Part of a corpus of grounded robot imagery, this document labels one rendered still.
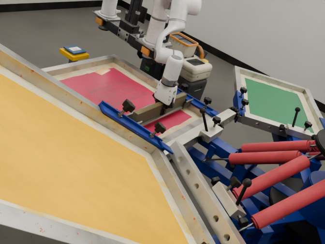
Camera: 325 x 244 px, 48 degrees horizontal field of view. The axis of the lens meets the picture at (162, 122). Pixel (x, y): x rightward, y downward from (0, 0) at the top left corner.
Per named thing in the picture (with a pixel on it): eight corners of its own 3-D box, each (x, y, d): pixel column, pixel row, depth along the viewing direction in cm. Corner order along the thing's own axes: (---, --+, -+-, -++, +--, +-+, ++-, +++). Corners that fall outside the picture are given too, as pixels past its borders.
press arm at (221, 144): (197, 143, 168) (200, 134, 166) (203, 138, 173) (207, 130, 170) (228, 163, 161) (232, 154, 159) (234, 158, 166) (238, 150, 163)
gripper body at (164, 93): (182, 83, 172) (175, 103, 178) (165, 74, 177) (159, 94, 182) (172, 87, 167) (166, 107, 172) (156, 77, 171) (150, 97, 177)
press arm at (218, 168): (96, 99, 202) (97, 89, 199) (103, 96, 207) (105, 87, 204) (298, 240, 151) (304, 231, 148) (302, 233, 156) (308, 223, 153)
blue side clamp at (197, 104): (167, 98, 208) (170, 87, 205) (171, 96, 212) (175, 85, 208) (209, 125, 196) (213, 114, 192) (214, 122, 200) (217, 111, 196)
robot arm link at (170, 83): (183, 80, 171) (181, 85, 173) (169, 72, 175) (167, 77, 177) (174, 83, 166) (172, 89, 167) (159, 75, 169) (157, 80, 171)
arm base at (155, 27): (155, 37, 230) (161, 13, 222) (169, 46, 224) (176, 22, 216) (138, 39, 219) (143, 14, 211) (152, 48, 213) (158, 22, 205)
